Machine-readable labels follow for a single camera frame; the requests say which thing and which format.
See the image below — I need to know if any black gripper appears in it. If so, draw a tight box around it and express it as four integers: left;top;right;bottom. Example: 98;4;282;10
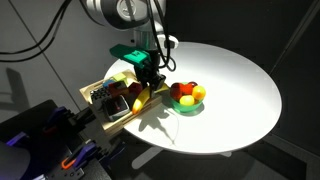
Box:
134;58;166;98

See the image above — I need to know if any yellow toy banana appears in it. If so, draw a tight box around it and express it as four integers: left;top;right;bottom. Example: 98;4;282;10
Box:
132;84;169;114

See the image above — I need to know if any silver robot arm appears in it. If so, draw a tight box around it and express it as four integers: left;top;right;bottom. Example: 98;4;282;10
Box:
80;0;178;96

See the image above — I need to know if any red toy apple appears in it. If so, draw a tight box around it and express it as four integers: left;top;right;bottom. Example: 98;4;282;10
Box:
170;83;183;101

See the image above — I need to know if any yellow toy lemon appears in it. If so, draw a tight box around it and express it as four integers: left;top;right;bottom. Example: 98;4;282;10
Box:
179;95;194;106

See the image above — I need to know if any dark red toy fruit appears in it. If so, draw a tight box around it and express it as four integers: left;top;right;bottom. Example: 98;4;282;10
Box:
188;81;198;87

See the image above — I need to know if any wooden tray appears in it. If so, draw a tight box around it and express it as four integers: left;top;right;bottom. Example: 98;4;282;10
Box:
80;69;162;134

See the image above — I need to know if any yellow-orange toy fruit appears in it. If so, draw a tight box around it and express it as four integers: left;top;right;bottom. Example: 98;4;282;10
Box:
192;85;206;100

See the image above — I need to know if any magenta cube block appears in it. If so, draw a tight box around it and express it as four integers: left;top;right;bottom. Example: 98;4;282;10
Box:
128;82;143;96

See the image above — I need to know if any lime green cube block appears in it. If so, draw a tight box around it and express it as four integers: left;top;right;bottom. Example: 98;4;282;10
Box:
112;73;127;82

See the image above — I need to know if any red cube block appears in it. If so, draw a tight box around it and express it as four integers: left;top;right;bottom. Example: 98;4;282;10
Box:
108;81;129;97

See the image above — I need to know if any green bowl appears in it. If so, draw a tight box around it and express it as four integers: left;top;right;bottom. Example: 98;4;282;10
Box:
169;82;204;113

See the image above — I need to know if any small white-framed screen device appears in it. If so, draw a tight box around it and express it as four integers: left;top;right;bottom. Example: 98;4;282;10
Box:
104;95;130;121

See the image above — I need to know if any blue cube block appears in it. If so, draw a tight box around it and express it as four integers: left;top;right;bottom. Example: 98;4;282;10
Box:
102;79;115;88

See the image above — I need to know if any black white patterned block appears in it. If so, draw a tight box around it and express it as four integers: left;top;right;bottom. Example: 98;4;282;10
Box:
90;87;111;102

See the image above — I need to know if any purple orange clamp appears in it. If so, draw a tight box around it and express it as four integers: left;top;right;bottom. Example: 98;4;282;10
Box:
61;142;97;170

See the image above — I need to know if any round white table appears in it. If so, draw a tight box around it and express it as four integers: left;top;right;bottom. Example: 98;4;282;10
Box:
103;41;283;155

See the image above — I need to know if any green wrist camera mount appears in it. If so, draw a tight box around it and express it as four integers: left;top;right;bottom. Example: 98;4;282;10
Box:
109;44;150;69

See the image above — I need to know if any black cable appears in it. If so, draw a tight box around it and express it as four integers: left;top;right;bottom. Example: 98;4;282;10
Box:
0;0;73;64

